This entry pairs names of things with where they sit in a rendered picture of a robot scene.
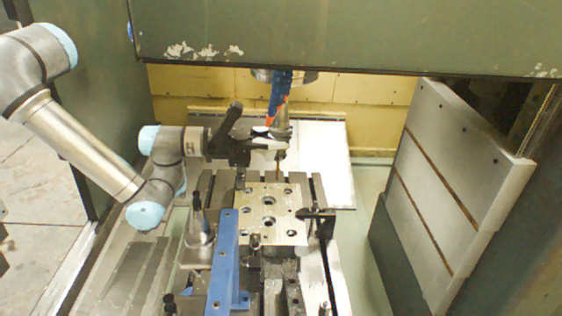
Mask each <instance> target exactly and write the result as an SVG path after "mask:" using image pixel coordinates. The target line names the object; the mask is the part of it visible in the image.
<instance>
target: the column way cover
mask: <svg viewBox="0 0 562 316"><path fill-rule="evenodd" d="M404 127H405V129H406V130H405V132H404V136H403V140H402V142H401V146H400V151H399V154H398V157H397V160H396V162H395V166H394V171H395V174H394V177H393V182H392V185H391V188H390V190H389V194H388V197H387V200H386V202H385V207H386V209H387V211H388V213H389V215H390V217H391V220H392V222H393V225H394V227H395V229H396V232H397V234H398V235H399V238H400V241H401V243H402V246H403V248H404V249H405V252H406V254H407V257H408V260H409V261H410V263H411V265H412V268H413V270H414V273H415V275H416V277H417V280H418V282H419V284H420V286H421V289H422V292H423V294H424V296H425V298H426V300H427V302H428V305H429V308H430V311H431V312H432V314H433V315H444V314H445V313H446V311H447V310H448V308H449V306H450V304H451V302H452V300H453V299H454V297H455V296H456V294H457V292H458V290H459V288H460V286H461V285H462V283H463V281H464V280H465V278H466V277H468V276H469V275H470V274H471V272H472V270H473V268H474V266H475V265H476V263H477V261H478V259H479V258H480V256H481V254H482V253H483V251H484V249H485V248H486V245H487V243H488V242H489V241H490V239H491V237H492V236H493V234H494V231H499V229H500V228H501V225H502V223H503V222H504V220H505V218H506V217H507V216H508V214H509V212H510V210H511V208H512V207H513V205H514V203H515V201H516V200H517V198H518V197H519V195H520V193H521V192H522V189H523V187H525V186H526V184H527V182H528V181H529V179H530V178H531V176H532V174H533V172H534V171H535V169H536V167H537V164H536V163H534V162H533V161H532V160H527V159H524V158H521V160H518V159H516V160H515V159H513V158H512V157H511V156H510V155H509V154H508V153H507V152H506V151H504V150H503V149H502V146H503V144H504V142H505V139H506V138H505V137H504V135H503V134H502V133H501V132H499V131H498V130H497V129H496V128H495V127H494V126H492V125H491V124H490V123H489V122H488V121H486V120H485V119H484V118H483V117H482V116H480V115H479V114H478V113H477V112H476V111H475V110H474V109H473V108H472V107H471V106H470V105H469V104H467V103H466V102H465V101H464V100H463V99H461V98H460V97H459V96H458V95H457V94H456V93H454V92H453V91H452V90H451V89H450V88H448V87H447V86H446V85H445V84H444V83H442V82H438V81H434V82H433V81H430V80H429V79H427V78H426V77H420V76H419V77H418V80H417V83H416V86H415V89H414V94H413V97H412V100H411V104H410V106H409V110H408V113H407V118H406V121H405V123H404Z"/></svg>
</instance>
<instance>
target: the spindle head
mask: <svg viewBox="0 0 562 316"><path fill-rule="evenodd" d="M127 2H128V7H129V12H130V18H131V23H132V28H133V37H134V43H135V48H136V53H137V56H138V57H143V58H142V59H141V62H142V63H152V64H170V65H188V66H207V67H224V68H259V69H277V70H295V71H313V72H331V73H349V74H367V75H403V76H420V77H439V78H457V79H474V80H493V81H510V82H529V83H562V0H127Z"/></svg>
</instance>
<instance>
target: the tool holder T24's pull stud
mask: <svg viewBox="0 0 562 316"><path fill-rule="evenodd" d="M174 300H175V295H174V294H173V293H167V294H166V295H164V297H163V302H164V304H166V305H165V306H164V311H165V315H166V316H177V314H178V310H177V303H176V302H174Z"/></svg>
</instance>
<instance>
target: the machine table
mask: <svg viewBox="0 0 562 316"><path fill-rule="evenodd" d="M278 172H279V174H278V180H277V181H276V171H264V176H260V170H246V183H296V184H299V185H300V191H301V198H303V199H302V201H303V202H302V205H303V208H304V207H311V205H312V204H313V201H314V200H315V201H317V205H318V208H328V202H327V199H326V194H325V191H324V187H323V182H322V179H321V173H320V172H311V177H307V173H306V172H294V171H288V176H284V171H278ZM235 178H236V170H232V169H217V172H216V175H213V170H212V169H203V170H202V174H201V175H199V176H198V180H197V183H196V187H195V190H198V191H200V192H201V193H200V196H199V199H201V200H202V204H203V205H204V206H205V208H206V209H215V208H216V209H219V208H220V209H234V205H233V203H234V195H235ZM312 179H313V180H312ZM228 186H229V187H228ZM317 189H318V190H317ZM208 190H209V191H208ZM202 192H203V193H202ZM211 198H212V199H211ZM219 198H220V199H219ZM226 198H227V199H226ZM304 199H305V200H304ZM193 200H194V197H192V201H191V206H192V205H193V203H192V202H193ZM215 200H216V204H215ZM225 200H226V201H225ZM213 201H214V202H213ZM218 201H219V203H217V202H218ZM223 205H224V207H226V208H224V207H223ZM191 206H190V210H189V212H188V216H187V220H186V222H185V226H184V231H183V235H182V238H181V241H180V245H179V248H178V251H177V256H178V254H179V253H180V252H181V251H182V250H183V249H184V248H185V247H186V244H185V238H184V234H185V233H188V232H187V231H186V227H187V226H188V225H189V224H190V222H189V220H188V217H189V214H190V213H191ZM230 206H231V207H230ZM228 207H230V208H228ZM324 220H325V219H314V222H313V230H317V229H318V227H319V226H320V225H321V224H322V222H323V221H324ZM307 239H308V238H307ZM310 239H311V240H310ZM310 239H308V241H307V242H308V247H307V253H306V256H301V257H300V258H299V259H298V260H297V261H298V263H297V274H298V275H299V280H300V282H301V283H300V285H301V287H302V286H303V287H302V290H303V291H302V294H303V299H304V303H305V308H306V312H307V313H306V316H312V315H313V316H316V315H317V314H318V307H319V303H320V301H322V300H323V299H326V300H328V301H329V302H330V310H329V314H328V316H336V315H337V316H341V315H342V316H354V313H353V310H352V306H351V302H350V298H349V291H347V287H346V283H345V279H344V275H343V271H342V264H341V260H340V256H339V252H338V248H337V244H336V240H335V233H334V232H333V236H332V239H318V240H315V239H314V238H313V237H312V238H311V237H310ZM309 244H310V245H309ZM311 244H313V245H311ZM243 259H244V258H243ZM243 259H242V257H241V259H240V260H239V264H241V261H242V262H243V263H245V264H246V263H247V262H246V261H247V260H248V259H246V260H243ZM264 259H265V261H266V259H267V261H268V260H269V261H271V264H272V263H273V264H276V265H278V264H279V265H280V264H281V265H283V264H282V263H285V261H284V260H286V259H287V260H288V258H287V257H264ZM287 260H286V261H287ZM267 261H266V262H267ZM269 261H268V262H269ZM277 262H278V263H277ZM280 262H281V263H280ZM243 263H242V264H243ZM242 264H241V265H240V286H241V287H240V291H248V287H249V284H247V282H248V280H249V272H248V267H247V265H245V264H244V265H245V266H243V265H242ZM243 267H244V268H243ZM203 271H204V272H202V271H201V272H202V273H201V277H199V276H198V277H195V280H194V283H193V282H192V281H190V275H191V274H190V269H181V267H180V265H179V263H178V261H177V257H176V260H175V264H174V267H173V270H172V274H171V277H170V280H169V286H168V289H167V293H173V294H174V295H179V294H180V293H181V292H183V291H184V290H185V289H187V288H188V286H193V288H194V289H193V290H194V295H206V293H207V287H208V285H209V283H210V277H211V272H212V270H210V271H208V272H206V273H205V270H203ZM301 271H302V272H301ZM331 273H332V274H331ZM188 274H189V275H188ZM311 274H312V275H311ZM310 275H311V276H310ZM203 276H204V278H203ZM196 278H197V279H196ZM334 278H335V280H334V282H333V280H332V279H334ZM184 279H185V280H184ZM187 280H188V281H187ZM204 280H205V281H204ZM264 280H265V281H263V283H261V282H260V284H261V285H262V284H265V283H266V282H268V280H267V279H264ZM269 280H270V279H269ZM273 280H274V279H271V280H270V281H272V282H275V281H276V282H277V283H276V284H275V286H274V287H273V286H272V284H267V283H266V284H267V285H266V284H265V285H263V286H265V289H264V290H263V291H264V293H263V295H262V289H261V286H260V288H259V292H250V309H249V310H248V311H230V316H287V311H286V305H285V302H283V303H282V298H281V287H282V284H283V283H281V282H282V281H283V279H276V280H274V281H273ZM279 280H281V281H279ZM305 280H306V281H305ZM189 281H190V282H189ZM203 281H204V282H203ZM208 281H209V282H208ZM278 281H279V282H278ZM310 281H311V282H312V285H310V284H311V282H310ZM322 281H323V282H324V283H323V285H322ZM314 282H315V283H314ZM325 282H326V283H327V284H325ZM189 283H190V284H189ZM317 283H318V284H317ZM333 283H334V284H333ZM330 284H332V286H331V287H332V288H330V287H329V286H330ZM243 285H244V286H243ZM309 285H310V287H309ZM246 286H247V288H246V289H245V288H244V287H246ZM263 286H262V288H264V287H263ZM268 286H269V287H268ZM276 286H277V287H276ZM279 286H280V287H279ZM304 286H305V287H304ZM322 286H323V287H322ZM334 287H335V288H334ZM266 288H267V289H266ZM312 288H313V289H312ZM336 288H337V289H336ZM308 289H309V290H308ZM323 289H324V290H323ZM266 290H267V291H266ZM331 290H332V291H331ZM324 291H325V293H324ZM274 292H275V294H274ZM320 292H322V293H320ZM167 293H166V294H167ZM257 293H258V294H257ZM267 293H268V294H267ZM278 293H279V294H278ZM304 293H305V294H304ZM272 294H273V295H272ZM276 294H277V295H276ZM278 300H279V301H278ZM252 302H253V303H252ZM272 303H273V304H272ZM338 304H339V305H338ZM316 307H317V308H316ZM343 308H344V309H343ZM310 309H312V310H310ZM340 313H341V314H340ZM308 314H309V315H308Z"/></svg>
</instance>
